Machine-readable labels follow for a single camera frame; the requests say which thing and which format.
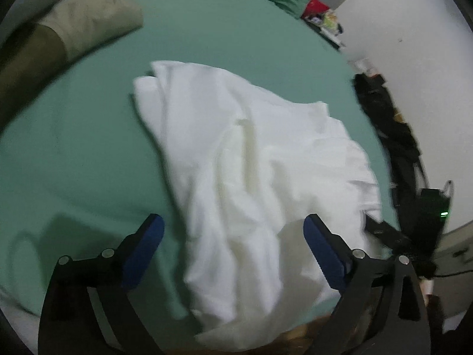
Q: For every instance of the dark olive cloth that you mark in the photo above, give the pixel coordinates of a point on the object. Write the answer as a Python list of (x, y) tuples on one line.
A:
[(29, 66)]

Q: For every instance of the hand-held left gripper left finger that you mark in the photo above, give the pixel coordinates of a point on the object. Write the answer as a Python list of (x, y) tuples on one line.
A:
[(144, 251)]

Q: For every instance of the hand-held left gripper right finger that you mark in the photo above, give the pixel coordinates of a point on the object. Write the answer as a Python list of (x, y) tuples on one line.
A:
[(325, 251)]

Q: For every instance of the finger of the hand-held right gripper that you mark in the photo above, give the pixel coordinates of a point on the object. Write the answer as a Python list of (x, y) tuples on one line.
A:
[(388, 233)]

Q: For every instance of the red bag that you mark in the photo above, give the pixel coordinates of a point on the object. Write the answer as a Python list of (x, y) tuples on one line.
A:
[(314, 9)]

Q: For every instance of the white hooded garment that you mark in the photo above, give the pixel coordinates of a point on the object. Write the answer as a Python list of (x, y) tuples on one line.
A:
[(258, 177)]

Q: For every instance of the pile of small packets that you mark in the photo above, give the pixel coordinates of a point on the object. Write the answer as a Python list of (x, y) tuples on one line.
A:
[(329, 26)]

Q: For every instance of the black equipment with green light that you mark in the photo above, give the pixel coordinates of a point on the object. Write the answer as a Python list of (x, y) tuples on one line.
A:
[(391, 137)]

